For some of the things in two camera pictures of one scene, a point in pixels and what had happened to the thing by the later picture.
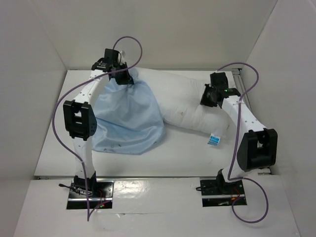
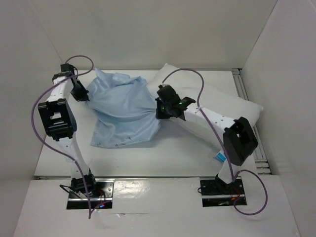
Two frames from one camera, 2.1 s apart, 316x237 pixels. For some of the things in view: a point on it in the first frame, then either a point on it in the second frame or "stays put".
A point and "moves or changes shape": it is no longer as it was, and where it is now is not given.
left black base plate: [98, 194] stays put
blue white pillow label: [214, 139] → [220, 157]
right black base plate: [215, 194] stays put
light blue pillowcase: [128, 119] moves or changes shape
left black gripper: [125, 80] → [83, 96]
